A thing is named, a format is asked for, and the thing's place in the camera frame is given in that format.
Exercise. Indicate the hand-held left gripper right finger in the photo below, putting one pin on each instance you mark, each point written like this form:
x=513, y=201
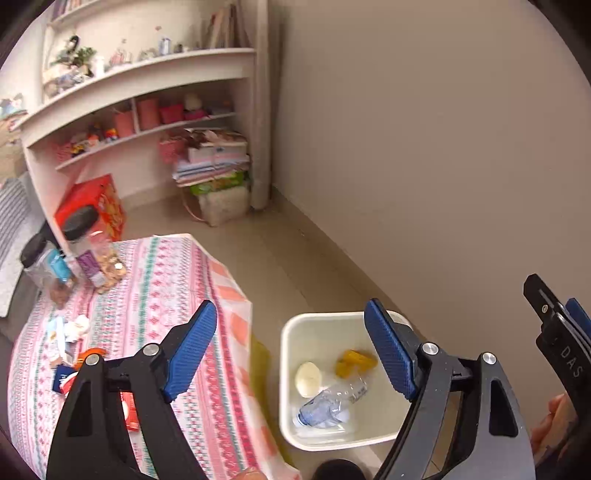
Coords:
x=390, y=350

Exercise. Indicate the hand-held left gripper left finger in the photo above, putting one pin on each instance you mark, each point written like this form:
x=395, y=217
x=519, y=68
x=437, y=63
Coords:
x=194, y=341

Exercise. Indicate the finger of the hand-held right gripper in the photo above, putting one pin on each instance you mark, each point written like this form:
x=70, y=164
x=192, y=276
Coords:
x=540, y=295

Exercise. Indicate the white plastic bin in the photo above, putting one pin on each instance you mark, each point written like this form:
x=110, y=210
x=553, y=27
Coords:
x=388, y=429

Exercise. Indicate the red and white snack packet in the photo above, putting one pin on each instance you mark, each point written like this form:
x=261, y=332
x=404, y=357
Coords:
x=128, y=408

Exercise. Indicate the person's right hand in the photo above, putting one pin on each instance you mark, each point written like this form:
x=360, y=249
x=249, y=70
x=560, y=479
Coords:
x=554, y=420

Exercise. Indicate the yellow crumpled wrapper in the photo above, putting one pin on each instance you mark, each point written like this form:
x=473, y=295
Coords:
x=353, y=362

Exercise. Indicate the pink patterned tablecloth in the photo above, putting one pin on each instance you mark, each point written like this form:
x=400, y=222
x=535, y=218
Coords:
x=152, y=286

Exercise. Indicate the yellow-green cloth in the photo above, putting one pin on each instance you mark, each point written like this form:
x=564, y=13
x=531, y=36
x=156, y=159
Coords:
x=261, y=369

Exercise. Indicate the clear plastic bottle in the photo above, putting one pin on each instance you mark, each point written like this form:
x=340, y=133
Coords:
x=330, y=404

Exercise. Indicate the white round lid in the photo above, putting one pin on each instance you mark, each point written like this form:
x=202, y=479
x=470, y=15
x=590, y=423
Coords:
x=307, y=378

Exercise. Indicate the purple label jar black lid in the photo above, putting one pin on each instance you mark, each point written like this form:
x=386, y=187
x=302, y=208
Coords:
x=99, y=258

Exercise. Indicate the blue wrapper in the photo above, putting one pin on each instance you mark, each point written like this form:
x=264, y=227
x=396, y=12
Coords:
x=62, y=381

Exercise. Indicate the white storage bag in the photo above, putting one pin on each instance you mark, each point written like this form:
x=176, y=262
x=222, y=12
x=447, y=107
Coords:
x=224, y=205

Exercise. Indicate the green packet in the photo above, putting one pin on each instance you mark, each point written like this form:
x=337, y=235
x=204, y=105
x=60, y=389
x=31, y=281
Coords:
x=221, y=182

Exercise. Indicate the blue label jar black lid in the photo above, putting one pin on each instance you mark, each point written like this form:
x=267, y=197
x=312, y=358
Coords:
x=46, y=272

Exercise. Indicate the red cardboard box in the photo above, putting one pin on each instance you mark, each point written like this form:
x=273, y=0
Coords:
x=99, y=194

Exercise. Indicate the stack of folded cloths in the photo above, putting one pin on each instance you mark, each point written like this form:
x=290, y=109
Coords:
x=214, y=161

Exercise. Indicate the pink basket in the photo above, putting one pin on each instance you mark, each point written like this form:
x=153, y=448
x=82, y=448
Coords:
x=170, y=150

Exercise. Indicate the grey striped cloth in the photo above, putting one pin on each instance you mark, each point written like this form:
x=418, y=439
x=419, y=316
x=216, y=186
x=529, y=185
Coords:
x=14, y=221

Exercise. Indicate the colourful small toys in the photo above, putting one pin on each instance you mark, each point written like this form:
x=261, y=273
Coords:
x=90, y=138

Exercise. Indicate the pink bucket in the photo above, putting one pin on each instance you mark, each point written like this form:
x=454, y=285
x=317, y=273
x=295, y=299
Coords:
x=171, y=112
x=147, y=113

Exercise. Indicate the plush toy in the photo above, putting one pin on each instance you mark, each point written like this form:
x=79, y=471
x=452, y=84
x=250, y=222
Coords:
x=194, y=104

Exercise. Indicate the white shelf unit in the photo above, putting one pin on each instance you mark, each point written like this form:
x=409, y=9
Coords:
x=152, y=69

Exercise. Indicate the small white bottle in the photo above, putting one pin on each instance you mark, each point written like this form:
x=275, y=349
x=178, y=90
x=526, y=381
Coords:
x=98, y=65

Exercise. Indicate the small green plant decoration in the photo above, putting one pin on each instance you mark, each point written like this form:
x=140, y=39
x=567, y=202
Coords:
x=71, y=53

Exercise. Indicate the row of books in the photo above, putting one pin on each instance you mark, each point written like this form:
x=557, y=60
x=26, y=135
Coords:
x=228, y=27

